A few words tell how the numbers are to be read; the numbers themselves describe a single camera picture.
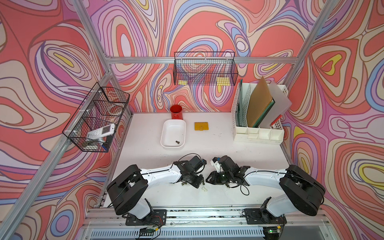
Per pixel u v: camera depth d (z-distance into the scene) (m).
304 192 0.44
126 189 0.44
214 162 0.82
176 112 1.08
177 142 1.01
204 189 0.82
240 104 1.07
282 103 0.85
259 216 0.72
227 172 0.68
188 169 0.67
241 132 1.01
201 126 1.09
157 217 0.72
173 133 1.05
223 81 0.82
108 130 0.68
